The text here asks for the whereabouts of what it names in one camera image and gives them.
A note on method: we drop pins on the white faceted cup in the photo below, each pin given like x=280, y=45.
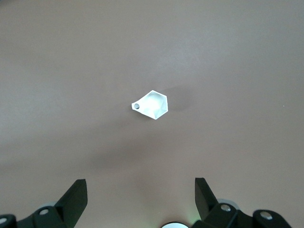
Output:
x=154, y=105

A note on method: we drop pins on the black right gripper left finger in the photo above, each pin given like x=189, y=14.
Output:
x=69, y=209

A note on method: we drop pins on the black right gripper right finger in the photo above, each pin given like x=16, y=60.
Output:
x=209, y=209

